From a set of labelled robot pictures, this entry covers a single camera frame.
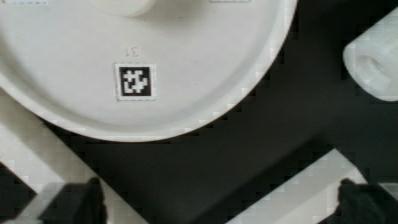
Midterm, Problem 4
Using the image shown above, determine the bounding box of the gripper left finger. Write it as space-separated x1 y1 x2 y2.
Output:
39 178 106 224

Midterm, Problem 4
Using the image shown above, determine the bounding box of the white round table top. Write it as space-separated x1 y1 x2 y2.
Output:
0 0 298 142

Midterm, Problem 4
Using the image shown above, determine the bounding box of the white cylindrical table leg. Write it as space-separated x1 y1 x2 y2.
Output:
343 7 398 102

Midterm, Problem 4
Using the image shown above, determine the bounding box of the white fence bar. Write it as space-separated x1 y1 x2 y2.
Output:
225 149 366 224
0 89 147 224

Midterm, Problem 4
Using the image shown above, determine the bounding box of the white front fence bar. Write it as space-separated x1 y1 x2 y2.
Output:
225 149 366 224

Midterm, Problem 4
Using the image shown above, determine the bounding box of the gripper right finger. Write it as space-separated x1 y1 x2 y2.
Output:
321 179 398 224

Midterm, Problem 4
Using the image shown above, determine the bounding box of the white left fence bar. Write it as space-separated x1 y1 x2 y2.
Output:
0 89 147 224

